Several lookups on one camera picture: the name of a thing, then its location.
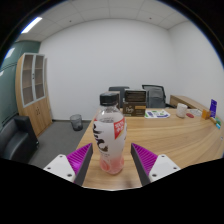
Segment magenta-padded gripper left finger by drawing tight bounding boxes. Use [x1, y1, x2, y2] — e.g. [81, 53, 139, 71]
[43, 142, 95, 187]

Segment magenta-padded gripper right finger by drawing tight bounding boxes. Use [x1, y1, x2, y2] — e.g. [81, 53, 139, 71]
[130, 142, 182, 187]

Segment clear drink bottle black cap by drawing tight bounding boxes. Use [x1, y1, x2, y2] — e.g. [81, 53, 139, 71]
[92, 92, 127, 176]

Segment black mesh trash bin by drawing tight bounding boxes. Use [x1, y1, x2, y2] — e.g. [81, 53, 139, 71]
[69, 113, 84, 132]

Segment black leather sofa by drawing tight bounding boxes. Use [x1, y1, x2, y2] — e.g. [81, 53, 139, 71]
[0, 115, 40, 164]

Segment white sticker sheet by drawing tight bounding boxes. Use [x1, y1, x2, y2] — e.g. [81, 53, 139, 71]
[143, 108, 171, 120]

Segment white speckled cup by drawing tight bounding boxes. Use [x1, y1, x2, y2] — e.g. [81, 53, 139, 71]
[175, 102, 189, 119]

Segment white paper with round logo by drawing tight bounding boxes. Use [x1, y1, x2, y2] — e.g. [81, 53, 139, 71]
[192, 108, 205, 118]

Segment brown cardboard box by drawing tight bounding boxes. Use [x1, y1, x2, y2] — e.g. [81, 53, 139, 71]
[122, 101, 147, 118]

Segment wooden side desk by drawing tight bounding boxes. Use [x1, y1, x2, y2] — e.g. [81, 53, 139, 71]
[169, 94, 209, 112]

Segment grey mesh office chair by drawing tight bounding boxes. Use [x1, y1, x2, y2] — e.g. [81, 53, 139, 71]
[141, 84, 168, 109]

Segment wooden shelf cabinet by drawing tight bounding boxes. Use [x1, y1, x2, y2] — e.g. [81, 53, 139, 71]
[14, 52, 54, 137]

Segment black box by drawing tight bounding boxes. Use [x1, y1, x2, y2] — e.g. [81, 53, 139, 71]
[124, 88, 148, 104]

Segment purple carton box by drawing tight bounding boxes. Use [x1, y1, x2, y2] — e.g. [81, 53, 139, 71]
[208, 98, 219, 119]

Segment black padded office chair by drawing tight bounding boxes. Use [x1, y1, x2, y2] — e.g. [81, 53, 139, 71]
[108, 85, 131, 101]

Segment ceiling light panels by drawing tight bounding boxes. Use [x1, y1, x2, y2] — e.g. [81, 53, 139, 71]
[0, 16, 44, 78]

